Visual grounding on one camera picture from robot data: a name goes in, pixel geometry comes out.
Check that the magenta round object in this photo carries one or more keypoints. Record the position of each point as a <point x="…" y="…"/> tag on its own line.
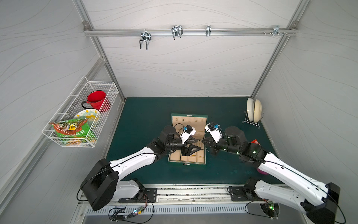
<point x="262" y="172"/>

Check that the metal loop hook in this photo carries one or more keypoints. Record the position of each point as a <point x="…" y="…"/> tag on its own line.
<point x="177" y="31"/>

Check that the metal double hook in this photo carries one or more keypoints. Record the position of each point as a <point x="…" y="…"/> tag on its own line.
<point x="146" y="37"/>

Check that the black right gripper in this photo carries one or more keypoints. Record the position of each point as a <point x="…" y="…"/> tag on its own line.
<point x="212" y="144"/>

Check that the red mug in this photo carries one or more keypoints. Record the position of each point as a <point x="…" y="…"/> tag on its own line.
<point x="97" y="100"/>

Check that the aluminium crossbar rail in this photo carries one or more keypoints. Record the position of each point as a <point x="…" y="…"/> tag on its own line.
<point x="187" y="32"/>

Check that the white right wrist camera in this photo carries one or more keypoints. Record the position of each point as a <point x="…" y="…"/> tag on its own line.
<point x="215" y="131"/>

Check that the metal bracket hook right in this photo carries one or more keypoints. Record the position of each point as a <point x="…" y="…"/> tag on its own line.
<point x="276" y="32"/>

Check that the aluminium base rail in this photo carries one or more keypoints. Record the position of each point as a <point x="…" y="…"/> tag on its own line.
<point x="190" y="193"/>

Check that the white plate in rack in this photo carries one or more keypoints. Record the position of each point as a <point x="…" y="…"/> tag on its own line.
<point x="250" y="109"/>

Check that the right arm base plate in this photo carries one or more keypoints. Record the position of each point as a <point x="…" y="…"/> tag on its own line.
<point x="242" y="194"/>

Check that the red snack packet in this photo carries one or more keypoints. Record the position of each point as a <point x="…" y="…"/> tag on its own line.
<point x="255" y="142"/>

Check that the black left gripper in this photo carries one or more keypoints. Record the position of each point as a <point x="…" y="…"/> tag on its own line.
<point x="184" y="147"/>

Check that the cream plate in rack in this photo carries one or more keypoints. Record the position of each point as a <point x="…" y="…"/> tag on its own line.
<point x="258" y="111"/>

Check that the metal plate rack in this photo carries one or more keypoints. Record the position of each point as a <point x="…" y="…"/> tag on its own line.
<point x="246" y="120"/>

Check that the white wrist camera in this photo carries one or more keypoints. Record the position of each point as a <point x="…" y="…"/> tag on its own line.
<point x="188" y="131"/>
<point x="215" y="131"/>

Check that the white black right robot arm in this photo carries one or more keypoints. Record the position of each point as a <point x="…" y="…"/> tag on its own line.
<point x="317" y="200"/>

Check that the green snack bag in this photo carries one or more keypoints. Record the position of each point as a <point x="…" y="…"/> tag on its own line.
<point x="74" y="128"/>

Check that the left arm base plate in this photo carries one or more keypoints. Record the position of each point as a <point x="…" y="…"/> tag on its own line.
<point x="146" y="194"/>

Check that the patterned plate in basket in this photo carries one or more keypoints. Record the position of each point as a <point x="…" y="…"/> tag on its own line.
<point x="92" y="116"/>

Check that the small metal hook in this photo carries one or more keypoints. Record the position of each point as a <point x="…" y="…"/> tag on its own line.
<point x="208" y="31"/>

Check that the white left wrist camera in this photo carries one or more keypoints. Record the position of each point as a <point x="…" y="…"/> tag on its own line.
<point x="188" y="131"/>

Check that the green jewelry box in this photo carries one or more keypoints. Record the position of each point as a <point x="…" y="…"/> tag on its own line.
<point x="179" y="121"/>

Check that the white wire basket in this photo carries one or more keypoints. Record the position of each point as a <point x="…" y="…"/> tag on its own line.
<point x="72" y="106"/>

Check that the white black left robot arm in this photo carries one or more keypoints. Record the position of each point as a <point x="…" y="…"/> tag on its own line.
<point x="105" y="180"/>

